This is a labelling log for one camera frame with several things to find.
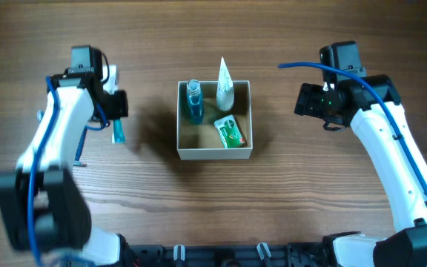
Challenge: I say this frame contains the teal toothpaste tube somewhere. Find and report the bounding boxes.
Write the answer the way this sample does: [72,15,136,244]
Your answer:
[112,119,125,144]

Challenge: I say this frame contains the blue mouthwash bottle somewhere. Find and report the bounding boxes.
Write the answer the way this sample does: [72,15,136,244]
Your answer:
[186,79,204,125]

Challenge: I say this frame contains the white lotion tube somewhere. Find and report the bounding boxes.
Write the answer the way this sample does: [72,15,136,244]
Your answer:
[216,58,234,111]

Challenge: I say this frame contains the green Dettol soap bar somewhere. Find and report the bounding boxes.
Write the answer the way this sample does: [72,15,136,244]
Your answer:
[214,115,246,148]

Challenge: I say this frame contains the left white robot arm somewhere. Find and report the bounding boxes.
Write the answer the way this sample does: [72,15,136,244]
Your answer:
[0,65,136,266]

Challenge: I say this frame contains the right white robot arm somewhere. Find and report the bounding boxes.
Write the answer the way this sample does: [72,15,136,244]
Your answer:
[294,75,427,266]

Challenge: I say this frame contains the white cardboard box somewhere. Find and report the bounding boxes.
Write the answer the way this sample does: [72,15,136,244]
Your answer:
[176,80,254,160]

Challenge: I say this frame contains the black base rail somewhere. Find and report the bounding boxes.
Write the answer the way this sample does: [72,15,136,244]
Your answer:
[130,243,338,267]

